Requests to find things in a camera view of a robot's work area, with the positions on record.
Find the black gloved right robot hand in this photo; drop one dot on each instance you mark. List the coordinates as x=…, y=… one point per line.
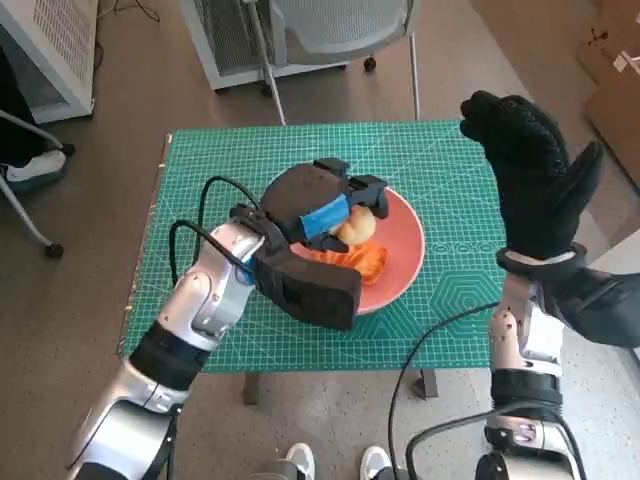
x=535, y=190

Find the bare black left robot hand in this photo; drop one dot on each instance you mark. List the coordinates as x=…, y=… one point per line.
x=300, y=195

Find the round bread bun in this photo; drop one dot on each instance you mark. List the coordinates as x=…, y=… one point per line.
x=360, y=227

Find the rectangular toast bread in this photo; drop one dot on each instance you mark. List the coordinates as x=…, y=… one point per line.
x=370, y=260

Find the pink bowl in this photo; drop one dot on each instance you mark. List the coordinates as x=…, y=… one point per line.
x=400, y=260

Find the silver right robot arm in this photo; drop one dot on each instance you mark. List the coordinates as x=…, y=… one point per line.
x=505, y=330

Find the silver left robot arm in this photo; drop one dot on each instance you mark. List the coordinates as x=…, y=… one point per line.
x=210, y=295

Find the green cutting mat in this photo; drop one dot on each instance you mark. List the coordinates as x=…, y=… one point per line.
x=225, y=150

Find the brown cardboard box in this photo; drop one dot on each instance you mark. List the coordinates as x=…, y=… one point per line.
x=617, y=115

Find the grey mesh chair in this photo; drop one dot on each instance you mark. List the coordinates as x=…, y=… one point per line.
x=340, y=25

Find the person's foot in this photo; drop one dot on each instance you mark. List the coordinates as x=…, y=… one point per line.
x=35, y=167

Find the grey leg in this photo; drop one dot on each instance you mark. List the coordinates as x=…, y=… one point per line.
x=274, y=472

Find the metal chair base with casters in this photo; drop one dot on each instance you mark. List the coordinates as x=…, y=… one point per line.
x=20, y=205

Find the dark leg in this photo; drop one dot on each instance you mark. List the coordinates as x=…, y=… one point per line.
x=395, y=473

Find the person's leg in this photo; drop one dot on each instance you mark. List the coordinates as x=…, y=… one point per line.
x=10, y=105

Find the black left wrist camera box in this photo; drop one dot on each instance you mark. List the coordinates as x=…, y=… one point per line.
x=310, y=290

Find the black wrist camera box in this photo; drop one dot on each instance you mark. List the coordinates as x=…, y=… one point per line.
x=310, y=290
x=600, y=310

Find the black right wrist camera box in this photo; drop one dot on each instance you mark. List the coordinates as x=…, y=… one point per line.
x=600, y=310

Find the dark table leg bracket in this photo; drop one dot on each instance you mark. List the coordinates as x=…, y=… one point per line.
x=251, y=387
x=426, y=384

